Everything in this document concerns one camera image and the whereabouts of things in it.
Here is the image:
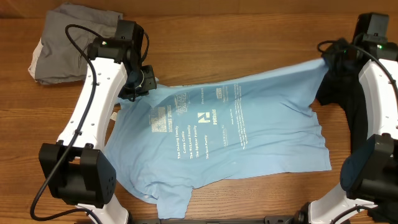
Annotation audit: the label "light blue printed t-shirt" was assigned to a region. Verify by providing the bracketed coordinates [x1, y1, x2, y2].
[105, 59, 331, 219]

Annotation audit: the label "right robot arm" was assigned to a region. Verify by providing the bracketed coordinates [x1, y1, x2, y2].
[287, 12, 397, 223]

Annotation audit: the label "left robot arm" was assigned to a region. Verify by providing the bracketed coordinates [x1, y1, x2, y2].
[30, 20, 157, 224]

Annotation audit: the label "black garment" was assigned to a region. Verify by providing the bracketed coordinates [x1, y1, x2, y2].
[308, 59, 397, 223]

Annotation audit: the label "folded grey shorts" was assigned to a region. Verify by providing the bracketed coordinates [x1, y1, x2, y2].
[28, 3, 123, 85]

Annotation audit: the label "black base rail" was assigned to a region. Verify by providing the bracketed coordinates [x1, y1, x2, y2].
[127, 215, 294, 224]

